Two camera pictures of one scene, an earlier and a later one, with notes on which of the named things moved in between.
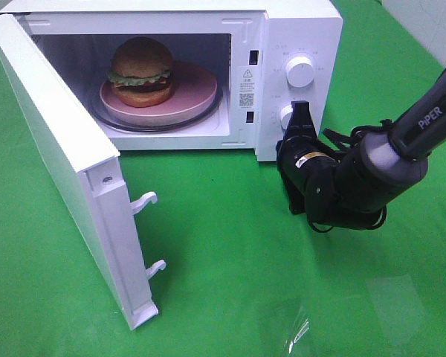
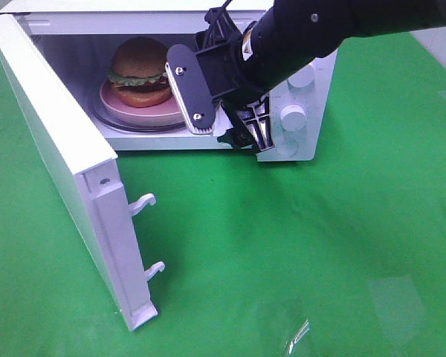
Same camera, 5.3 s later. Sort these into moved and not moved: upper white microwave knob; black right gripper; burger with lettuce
Moved: black right gripper
Not moved: upper white microwave knob; burger with lettuce
